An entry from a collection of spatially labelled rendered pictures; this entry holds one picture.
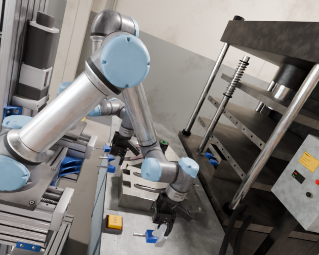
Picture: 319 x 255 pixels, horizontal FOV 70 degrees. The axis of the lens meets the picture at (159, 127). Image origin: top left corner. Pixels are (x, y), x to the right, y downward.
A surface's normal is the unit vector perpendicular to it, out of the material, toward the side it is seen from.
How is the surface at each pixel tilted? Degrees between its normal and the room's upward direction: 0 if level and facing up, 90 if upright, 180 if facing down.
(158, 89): 90
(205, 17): 90
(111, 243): 0
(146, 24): 90
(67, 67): 90
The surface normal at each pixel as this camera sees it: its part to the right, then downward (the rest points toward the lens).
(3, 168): 0.15, 0.53
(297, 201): -0.92, -0.26
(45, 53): 0.70, 0.50
